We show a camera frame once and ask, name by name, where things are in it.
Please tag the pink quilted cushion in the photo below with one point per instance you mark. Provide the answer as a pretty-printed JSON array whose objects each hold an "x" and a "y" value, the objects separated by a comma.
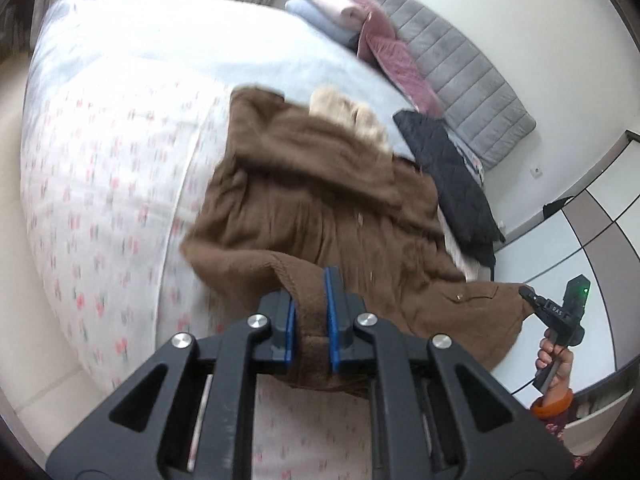
[{"x": 395, "y": 60}]

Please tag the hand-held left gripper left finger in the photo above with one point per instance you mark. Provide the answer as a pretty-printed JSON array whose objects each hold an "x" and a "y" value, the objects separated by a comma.
[{"x": 290, "y": 331}]

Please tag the grey padded headboard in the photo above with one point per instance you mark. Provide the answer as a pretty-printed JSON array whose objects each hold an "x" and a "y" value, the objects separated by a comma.
[{"x": 465, "y": 75}]

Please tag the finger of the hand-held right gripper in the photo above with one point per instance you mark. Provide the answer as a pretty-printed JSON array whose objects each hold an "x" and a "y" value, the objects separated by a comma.
[{"x": 527, "y": 294}]

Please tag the person's right forearm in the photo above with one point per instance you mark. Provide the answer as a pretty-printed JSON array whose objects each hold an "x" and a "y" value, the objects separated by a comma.
[{"x": 560, "y": 417}]

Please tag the dark navy quilted cushion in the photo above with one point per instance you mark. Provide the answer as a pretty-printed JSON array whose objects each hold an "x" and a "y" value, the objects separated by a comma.
[{"x": 450, "y": 180}]

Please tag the brown coat with fur collar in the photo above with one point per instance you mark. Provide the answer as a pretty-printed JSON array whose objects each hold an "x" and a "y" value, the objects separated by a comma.
[{"x": 310, "y": 200}]

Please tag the white and grey wardrobe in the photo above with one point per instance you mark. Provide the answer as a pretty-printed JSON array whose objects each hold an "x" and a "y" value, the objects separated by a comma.
[{"x": 590, "y": 240}]

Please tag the light blue folded blanket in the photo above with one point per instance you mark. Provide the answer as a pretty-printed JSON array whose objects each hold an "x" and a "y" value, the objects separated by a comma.
[{"x": 320, "y": 24}]

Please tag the white wall socket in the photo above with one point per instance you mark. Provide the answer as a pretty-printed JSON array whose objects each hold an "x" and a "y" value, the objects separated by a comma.
[{"x": 536, "y": 171}]

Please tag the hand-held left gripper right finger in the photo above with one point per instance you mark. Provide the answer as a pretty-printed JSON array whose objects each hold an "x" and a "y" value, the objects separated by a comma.
[{"x": 331, "y": 310}]

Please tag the person's right hand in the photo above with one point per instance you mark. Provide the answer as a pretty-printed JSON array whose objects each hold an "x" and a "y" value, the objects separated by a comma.
[{"x": 562, "y": 371}]

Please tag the bed with floral sheet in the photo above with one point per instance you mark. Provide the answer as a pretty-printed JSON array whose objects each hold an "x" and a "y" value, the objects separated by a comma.
[{"x": 110, "y": 160}]

